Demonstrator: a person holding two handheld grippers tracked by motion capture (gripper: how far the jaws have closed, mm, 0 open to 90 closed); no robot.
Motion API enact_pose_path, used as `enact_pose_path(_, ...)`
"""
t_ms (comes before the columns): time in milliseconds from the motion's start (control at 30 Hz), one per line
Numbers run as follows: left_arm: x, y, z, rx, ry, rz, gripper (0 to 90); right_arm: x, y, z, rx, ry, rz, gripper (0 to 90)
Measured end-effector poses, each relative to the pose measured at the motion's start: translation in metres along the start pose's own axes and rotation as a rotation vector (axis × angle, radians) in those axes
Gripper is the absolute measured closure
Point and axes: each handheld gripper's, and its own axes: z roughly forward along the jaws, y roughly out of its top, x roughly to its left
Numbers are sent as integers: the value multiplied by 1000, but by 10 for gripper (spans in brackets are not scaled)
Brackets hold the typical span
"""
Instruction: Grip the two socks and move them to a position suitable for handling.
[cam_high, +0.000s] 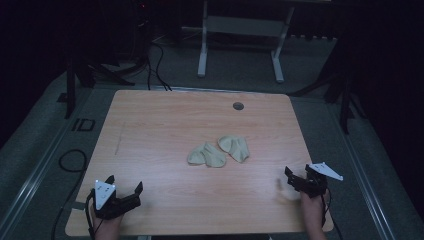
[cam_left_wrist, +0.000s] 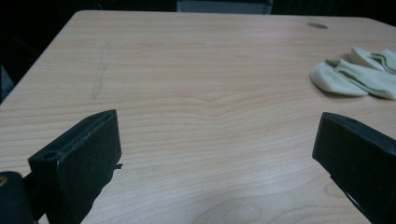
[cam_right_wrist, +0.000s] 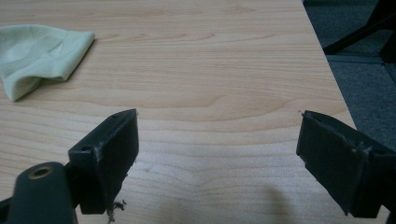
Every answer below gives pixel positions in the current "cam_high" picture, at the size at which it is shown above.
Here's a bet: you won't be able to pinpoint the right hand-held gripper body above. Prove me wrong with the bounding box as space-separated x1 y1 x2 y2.
292 161 344 199

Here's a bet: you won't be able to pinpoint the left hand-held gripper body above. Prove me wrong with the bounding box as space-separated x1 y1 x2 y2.
89 180 142 221

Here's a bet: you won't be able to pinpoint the beige sock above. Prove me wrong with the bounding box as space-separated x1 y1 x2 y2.
186 141 228 169
217 134 251 164

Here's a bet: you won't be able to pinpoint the person's right hand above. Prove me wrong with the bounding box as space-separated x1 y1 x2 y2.
299 190 329 240

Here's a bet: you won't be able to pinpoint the person's left hand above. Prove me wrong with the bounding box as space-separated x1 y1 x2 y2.
91 209 125 240

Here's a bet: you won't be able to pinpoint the black metal stand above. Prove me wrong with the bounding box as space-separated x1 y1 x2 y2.
64 49 136 120
289 66 366 135

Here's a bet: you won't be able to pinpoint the left hand-held gripper cable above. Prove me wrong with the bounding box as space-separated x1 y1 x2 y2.
84 188 104 240

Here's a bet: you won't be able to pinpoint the hand-held gripper cable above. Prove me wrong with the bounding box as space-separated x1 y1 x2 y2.
84 188 104 240
320 186 344 240

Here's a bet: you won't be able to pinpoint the right hand-held gripper cable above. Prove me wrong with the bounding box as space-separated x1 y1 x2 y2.
320 186 344 240

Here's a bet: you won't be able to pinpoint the black floor cable loop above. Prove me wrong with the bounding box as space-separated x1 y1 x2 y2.
50 148 89 240

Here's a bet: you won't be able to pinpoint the black cables on floor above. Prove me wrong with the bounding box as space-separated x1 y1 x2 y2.
145 41 173 92

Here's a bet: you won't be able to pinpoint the white metal desk frame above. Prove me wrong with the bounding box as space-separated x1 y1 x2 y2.
181 0 296 84

